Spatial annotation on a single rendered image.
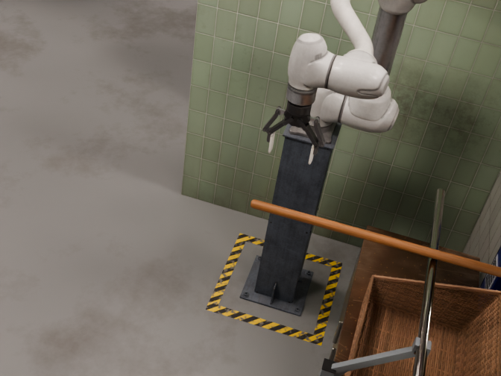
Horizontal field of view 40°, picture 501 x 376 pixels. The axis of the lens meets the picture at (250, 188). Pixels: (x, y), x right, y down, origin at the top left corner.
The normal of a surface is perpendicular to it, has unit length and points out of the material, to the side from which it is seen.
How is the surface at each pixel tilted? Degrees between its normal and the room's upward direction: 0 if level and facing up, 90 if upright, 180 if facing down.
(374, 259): 0
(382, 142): 90
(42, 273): 0
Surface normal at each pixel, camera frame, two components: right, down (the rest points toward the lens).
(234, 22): -0.28, 0.59
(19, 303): 0.13, -0.76
